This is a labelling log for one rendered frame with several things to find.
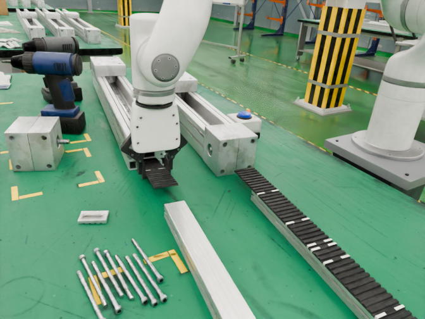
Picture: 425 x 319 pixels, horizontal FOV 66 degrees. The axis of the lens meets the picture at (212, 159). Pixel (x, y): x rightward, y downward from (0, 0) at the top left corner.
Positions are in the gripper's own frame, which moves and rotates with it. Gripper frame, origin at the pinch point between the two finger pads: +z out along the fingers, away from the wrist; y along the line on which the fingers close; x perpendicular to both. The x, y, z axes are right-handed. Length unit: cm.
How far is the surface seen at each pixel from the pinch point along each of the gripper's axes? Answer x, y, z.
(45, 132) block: 10.5, -21.3, -6.4
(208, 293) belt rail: -35.7, -2.0, 0.5
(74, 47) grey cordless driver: 62, -12, -16
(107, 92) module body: 42.3, -4.2, -5.5
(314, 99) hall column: 232, 250, 70
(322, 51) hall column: 234, 250, 16
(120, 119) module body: 17.4, -4.3, -5.5
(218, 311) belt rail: -39.0, -2.0, 0.1
